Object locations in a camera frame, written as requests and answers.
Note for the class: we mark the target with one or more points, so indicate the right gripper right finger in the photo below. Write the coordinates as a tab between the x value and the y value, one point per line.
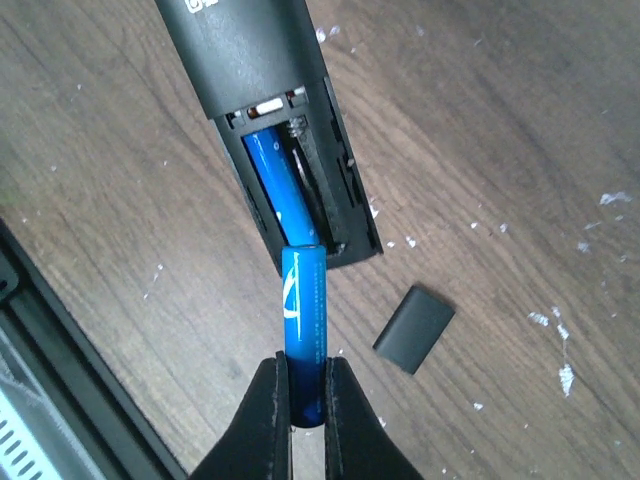
356	444

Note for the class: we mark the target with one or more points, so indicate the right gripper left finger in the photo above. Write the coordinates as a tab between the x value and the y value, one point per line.
257	443

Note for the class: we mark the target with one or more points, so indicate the black battery cover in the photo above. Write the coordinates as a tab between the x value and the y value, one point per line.
414	328

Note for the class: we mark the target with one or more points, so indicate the blue battery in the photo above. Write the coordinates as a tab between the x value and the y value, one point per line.
269	156
304	304

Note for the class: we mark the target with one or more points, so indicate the black remote control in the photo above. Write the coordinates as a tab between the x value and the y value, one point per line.
258	64

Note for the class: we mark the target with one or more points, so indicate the black aluminium front rail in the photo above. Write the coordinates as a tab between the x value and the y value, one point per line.
77	410

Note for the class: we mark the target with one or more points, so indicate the light blue slotted cable duct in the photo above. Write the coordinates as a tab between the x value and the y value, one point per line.
22	457

